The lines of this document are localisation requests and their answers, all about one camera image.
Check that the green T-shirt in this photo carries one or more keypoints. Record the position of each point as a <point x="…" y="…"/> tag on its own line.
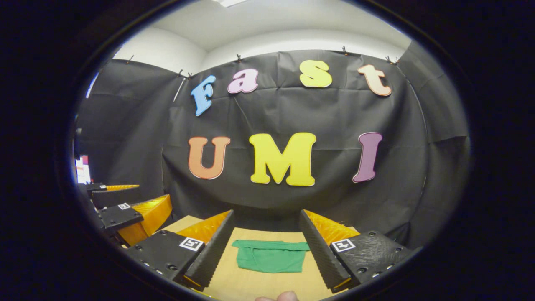
<point x="271" y="259"/>

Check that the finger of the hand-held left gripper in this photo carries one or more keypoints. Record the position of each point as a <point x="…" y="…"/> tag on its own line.
<point x="119" y="216"/>
<point x="115" y="196"/>

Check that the black backdrop cloth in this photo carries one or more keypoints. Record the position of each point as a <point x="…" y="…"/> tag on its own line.
<point x="271" y="117"/>

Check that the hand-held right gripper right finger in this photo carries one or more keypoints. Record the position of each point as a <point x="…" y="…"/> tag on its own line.
<point x="319" y="251"/>

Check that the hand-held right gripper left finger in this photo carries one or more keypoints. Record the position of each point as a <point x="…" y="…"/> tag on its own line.
<point x="213" y="255"/>

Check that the computer monitor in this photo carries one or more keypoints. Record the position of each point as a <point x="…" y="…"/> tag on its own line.
<point x="83" y="169"/>

